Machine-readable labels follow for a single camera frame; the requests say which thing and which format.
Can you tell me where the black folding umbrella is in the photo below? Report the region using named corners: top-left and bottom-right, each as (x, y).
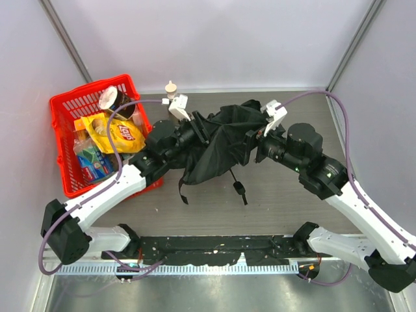
top-left (176, 99), bottom-right (267, 190)

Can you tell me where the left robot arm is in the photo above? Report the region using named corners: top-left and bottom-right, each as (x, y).
top-left (41, 112), bottom-right (210, 265)

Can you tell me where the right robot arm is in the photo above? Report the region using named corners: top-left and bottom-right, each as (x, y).
top-left (245, 123), bottom-right (415, 293)

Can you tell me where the beige squeeze bottle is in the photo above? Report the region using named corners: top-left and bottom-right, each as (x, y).
top-left (164, 80), bottom-right (179, 118)

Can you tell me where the yellow Lay's chips bag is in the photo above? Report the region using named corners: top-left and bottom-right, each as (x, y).
top-left (81, 112), bottom-right (145, 154)

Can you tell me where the pink wrapped package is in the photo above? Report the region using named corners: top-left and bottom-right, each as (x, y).
top-left (121, 153), bottom-right (136, 169)

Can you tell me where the black ice cream tub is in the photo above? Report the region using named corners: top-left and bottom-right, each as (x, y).
top-left (98, 86), bottom-right (135, 120)

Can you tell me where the blue green snack packet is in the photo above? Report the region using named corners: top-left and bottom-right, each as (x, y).
top-left (74, 142), bottom-right (113, 184)

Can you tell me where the orange snack packet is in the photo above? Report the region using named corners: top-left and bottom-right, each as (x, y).
top-left (73, 118), bottom-right (86, 131)

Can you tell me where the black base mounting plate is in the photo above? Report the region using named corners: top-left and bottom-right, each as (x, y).
top-left (114, 235), bottom-right (318, 267)

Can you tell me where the red plastic basket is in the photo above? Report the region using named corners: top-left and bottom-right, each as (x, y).
top-left (49, 74), bottom-right (151, 198)

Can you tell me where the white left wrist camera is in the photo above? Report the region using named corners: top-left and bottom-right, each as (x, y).
top-left (162, 94), bottom-right (190, 121)

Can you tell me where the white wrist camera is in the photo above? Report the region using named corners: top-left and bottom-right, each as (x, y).
top-left (261, 99), bottom-right (287, 137)
top-left (162, 94), bottom-right (190, 121)

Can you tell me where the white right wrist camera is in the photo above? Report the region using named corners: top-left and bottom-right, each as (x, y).
top-left (261, 99), bottom-right (287, 137)

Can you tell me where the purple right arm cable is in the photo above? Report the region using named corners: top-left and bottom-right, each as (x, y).
top-left (276, 90), bottom-right (416, 251)

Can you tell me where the white slotted cable duct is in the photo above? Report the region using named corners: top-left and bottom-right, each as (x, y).
top-left (57, 261), bottom-right (299, 276)

